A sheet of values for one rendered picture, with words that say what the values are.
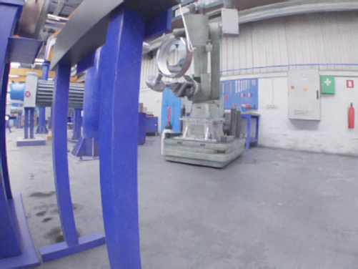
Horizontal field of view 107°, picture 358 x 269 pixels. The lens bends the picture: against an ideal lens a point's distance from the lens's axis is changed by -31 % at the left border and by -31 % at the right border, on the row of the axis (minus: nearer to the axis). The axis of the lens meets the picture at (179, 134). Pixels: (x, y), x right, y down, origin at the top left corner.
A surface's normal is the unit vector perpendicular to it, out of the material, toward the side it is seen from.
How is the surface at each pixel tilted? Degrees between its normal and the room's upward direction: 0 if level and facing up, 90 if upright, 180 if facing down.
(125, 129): 90
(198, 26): 105
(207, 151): 90
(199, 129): 90
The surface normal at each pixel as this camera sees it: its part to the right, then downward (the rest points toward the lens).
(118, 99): 0.76, 0.07
